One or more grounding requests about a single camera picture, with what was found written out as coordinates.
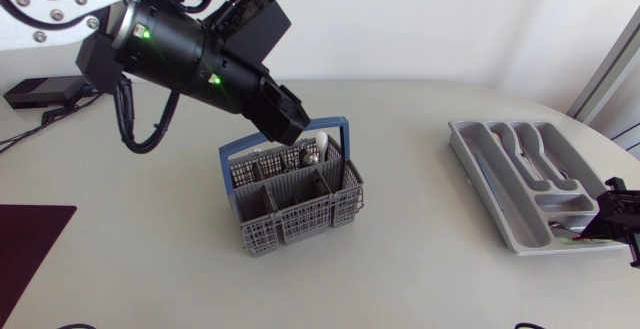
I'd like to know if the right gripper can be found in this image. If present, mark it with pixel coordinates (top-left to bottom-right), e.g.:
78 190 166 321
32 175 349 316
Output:
579 210 640 270

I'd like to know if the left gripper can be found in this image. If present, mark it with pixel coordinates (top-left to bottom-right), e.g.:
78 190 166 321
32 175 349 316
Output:
198 48 312 147

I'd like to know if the grey cutlery basket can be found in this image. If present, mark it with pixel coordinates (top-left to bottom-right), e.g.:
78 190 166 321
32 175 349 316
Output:
218 116 366 259

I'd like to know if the grey cutlery tray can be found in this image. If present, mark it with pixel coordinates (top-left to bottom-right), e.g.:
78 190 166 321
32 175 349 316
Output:
448 119 627 257

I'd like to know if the steel fork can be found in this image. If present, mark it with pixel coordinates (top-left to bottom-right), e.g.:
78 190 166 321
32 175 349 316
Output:
281 142 300 174

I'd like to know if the pale plastic spoon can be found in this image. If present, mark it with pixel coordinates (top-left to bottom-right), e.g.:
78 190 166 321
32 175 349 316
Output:
314 131 330 163

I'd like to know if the steel knife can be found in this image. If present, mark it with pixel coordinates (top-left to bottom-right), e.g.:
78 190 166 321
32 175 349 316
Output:
471 150 504 211

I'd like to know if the black power brick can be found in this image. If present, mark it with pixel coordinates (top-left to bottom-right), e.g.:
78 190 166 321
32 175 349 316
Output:
2 74 92 111

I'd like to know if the dark mat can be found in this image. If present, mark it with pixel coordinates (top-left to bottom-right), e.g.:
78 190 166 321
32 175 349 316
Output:
0 203 78 328

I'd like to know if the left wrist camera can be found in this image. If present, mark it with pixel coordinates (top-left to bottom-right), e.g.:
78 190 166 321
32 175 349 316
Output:
202 0 293 69

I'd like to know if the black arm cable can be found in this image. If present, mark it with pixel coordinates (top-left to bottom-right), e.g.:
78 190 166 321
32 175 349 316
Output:
113 76 181 156

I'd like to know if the black power cable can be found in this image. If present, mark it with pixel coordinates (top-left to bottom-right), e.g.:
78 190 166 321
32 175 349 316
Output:
0 92 103 145
0 111 61 154

